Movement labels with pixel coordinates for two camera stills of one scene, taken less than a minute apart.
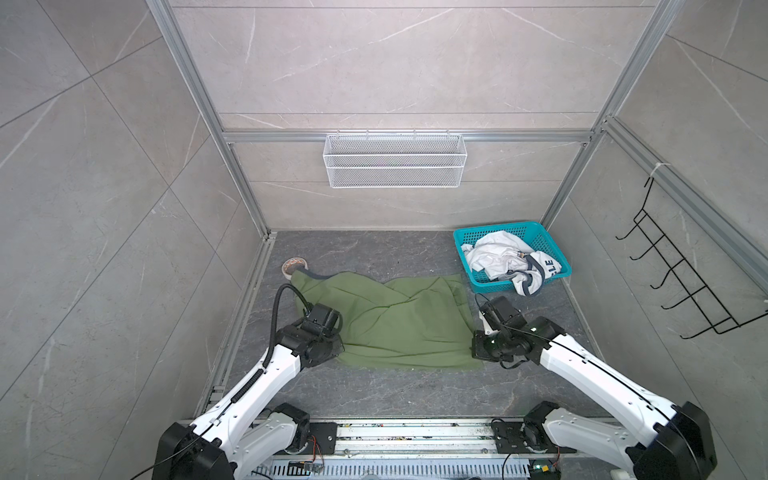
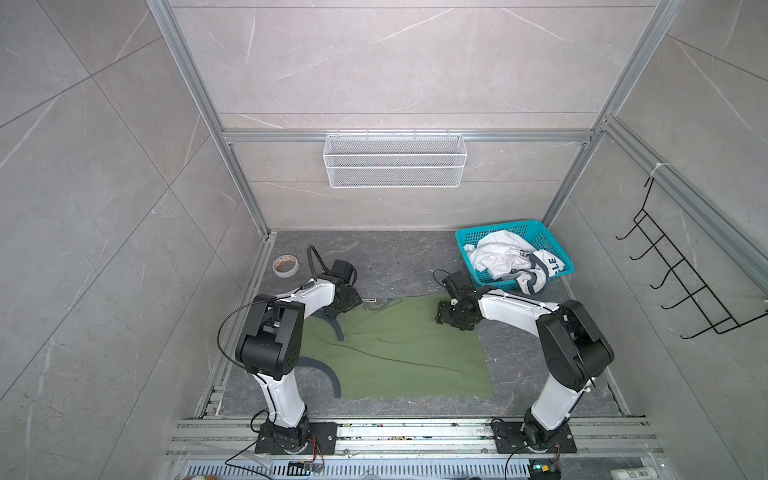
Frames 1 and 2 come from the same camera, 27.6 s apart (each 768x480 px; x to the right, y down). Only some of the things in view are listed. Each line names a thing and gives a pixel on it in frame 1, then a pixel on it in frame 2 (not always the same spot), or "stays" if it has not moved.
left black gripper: [338, 344] -> [355, 299]
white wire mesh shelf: [389, 161] stays
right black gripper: [478, 350] -> [442, 315]
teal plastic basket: [534, 233] stays
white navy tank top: [495, 253] stays
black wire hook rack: [718, 317] stays
